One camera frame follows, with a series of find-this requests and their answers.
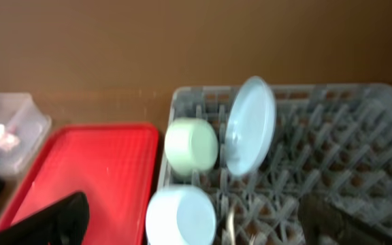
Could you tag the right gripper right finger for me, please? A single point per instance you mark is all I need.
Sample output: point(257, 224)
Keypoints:
point(319, 217)

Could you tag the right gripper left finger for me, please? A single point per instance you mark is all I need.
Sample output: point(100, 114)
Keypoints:
point(63, 222)

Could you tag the white plastic spoon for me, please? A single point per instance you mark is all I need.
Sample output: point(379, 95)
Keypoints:
point(230, 225)

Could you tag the small light blue bowl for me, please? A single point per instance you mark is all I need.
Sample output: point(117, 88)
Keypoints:
point(180, 215)

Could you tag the large light blue plate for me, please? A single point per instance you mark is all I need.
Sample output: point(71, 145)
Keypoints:
point(250, 127)

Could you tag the green bowl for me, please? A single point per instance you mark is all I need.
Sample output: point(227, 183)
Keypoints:
point(191, 145)

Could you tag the white plastic fork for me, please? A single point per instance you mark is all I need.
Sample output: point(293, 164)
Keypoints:
point(257, 239)

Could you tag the grey dishwasher rack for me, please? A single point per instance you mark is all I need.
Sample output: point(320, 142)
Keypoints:
point(332, 140)

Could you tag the red serving tray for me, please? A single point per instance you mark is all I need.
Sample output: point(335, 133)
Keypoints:
point(112, 164)

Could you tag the clear plastic bin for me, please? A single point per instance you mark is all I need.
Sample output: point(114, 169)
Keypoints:
point(22, 117)

